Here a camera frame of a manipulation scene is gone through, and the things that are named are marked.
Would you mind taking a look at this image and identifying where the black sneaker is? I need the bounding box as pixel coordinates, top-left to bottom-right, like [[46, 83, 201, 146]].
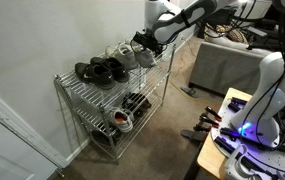
[[89, 56, 131, 84], [74, 61, 117, 91]]

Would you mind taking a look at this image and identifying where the white lace-up sneaker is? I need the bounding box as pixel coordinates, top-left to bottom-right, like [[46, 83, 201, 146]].
[[104, 44, 126, 64]]

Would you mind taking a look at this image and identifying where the dark brown sandal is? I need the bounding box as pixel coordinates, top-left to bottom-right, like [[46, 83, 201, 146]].
[[121, 92, 152, 117]]

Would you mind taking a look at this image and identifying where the short dark extrusion piece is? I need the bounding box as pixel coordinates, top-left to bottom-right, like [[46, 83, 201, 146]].
[[227, 96, 249, 113]]

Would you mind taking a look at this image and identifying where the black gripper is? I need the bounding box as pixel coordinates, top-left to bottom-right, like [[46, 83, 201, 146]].
[[132, 30, 165, 57]]

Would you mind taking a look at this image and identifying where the white grey running sneaker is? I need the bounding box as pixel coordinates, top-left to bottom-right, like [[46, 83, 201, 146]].
[[116, 42, 140, 71]]

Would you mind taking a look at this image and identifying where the white baseboard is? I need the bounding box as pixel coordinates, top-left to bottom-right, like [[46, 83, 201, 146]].
[[64, 137, 92, 163]]

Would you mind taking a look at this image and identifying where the grey sneaker orange lining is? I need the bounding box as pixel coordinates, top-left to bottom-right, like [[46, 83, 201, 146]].
[[107, 106, 135, 134]]

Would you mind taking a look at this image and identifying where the white VR controller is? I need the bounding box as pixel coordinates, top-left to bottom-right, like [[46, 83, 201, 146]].
[[224, 144, 277, 180]]

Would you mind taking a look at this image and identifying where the black orange bar clamp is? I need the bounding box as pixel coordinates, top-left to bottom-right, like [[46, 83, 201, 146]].
[[204, 105, 223, 122], [198, 112, 221, 130], [180, 128, 210, 143], [193, 122, 213, 133]]

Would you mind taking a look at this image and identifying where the silver wire shoe rack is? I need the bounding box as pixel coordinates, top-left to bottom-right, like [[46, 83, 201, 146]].
[[53, 42, 177, 165]]

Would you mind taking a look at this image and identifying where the long black aluminium extrusion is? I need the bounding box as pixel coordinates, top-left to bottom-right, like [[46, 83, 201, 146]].
[[228, 146, 278, 180], [214, 127, 247, 157]]

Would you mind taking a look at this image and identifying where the black low shoe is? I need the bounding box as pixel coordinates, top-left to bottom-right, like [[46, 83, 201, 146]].
[[91, 128, 124, 146]]

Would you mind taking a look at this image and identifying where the dark slipper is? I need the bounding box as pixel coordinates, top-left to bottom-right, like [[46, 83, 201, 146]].
[[180, 86, 200, 99]]

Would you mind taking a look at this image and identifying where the grey sofa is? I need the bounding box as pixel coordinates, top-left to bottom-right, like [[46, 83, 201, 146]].
[[188, 32, 274, 98]]

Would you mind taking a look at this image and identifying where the patterned cushion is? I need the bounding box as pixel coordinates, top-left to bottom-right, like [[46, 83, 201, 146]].
[[204, 24, 250, 45]]

